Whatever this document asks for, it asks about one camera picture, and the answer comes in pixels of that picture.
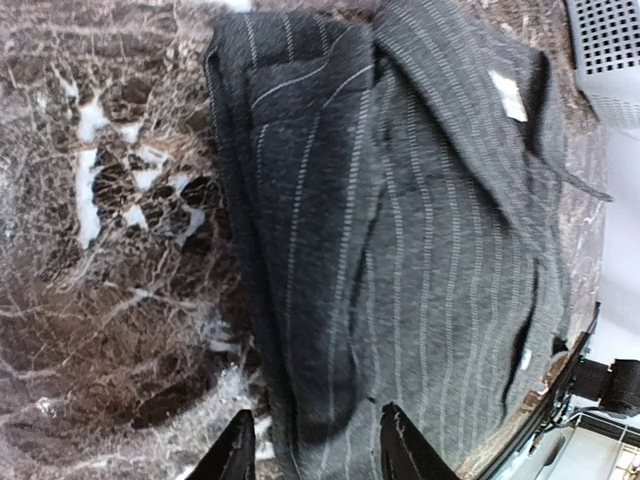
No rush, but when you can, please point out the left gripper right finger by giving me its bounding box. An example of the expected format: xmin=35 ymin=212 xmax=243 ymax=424
xmin=380 ymin=402 xmax=459 ymax=480

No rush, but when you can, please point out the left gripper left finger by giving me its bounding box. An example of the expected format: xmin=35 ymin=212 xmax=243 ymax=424
xmin=186 ymin=409 xmax=256 ymax=480

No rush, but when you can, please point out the black pinstriped long sleeve shirt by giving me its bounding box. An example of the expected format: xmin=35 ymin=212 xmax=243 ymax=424
xmin=203 ymin=0 xmax=614 ymax=480

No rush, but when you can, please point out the white perforated plastic basket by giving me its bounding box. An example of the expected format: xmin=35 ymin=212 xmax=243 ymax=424
xmin=566 ymin=0 xmax=640 ymax=130

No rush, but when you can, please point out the black front table rail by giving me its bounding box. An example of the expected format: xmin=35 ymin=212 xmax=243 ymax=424
xmin=457 ymin=301 xmax=601 ymax=479

